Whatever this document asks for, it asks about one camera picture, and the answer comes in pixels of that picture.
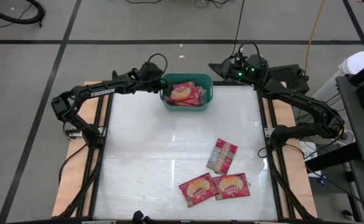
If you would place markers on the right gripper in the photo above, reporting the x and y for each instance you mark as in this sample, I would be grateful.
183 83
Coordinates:
236 70

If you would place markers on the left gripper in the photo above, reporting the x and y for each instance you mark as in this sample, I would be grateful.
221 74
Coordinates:
150 77

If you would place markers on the red popcorn bag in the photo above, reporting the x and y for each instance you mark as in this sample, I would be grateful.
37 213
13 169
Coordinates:
184 103
198 189
222 156
201 93
231 186
183 91

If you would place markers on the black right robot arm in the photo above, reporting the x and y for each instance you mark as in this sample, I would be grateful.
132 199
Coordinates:
306 102

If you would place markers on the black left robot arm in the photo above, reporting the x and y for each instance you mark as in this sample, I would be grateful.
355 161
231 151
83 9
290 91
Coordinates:
102 91

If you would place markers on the teal plastic basket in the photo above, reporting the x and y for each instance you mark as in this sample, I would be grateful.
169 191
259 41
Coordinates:
184 108

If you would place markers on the black perforated plate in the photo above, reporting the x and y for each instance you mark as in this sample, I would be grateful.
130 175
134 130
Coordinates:
289 76

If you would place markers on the white paper sheet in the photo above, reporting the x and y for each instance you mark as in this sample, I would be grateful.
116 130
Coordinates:
309 152

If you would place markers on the white round bin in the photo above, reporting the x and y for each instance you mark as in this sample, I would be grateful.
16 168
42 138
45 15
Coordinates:
359 63

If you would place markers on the white power strip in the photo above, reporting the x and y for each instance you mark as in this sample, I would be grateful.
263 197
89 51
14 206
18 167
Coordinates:
348 137

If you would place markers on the blue tag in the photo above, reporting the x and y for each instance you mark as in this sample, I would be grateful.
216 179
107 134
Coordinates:
323 180

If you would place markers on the white metal bracket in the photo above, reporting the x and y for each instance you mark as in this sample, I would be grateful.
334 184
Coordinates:
268 132
72 134

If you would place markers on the black mount knob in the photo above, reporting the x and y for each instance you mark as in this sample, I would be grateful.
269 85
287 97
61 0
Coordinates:
138 216

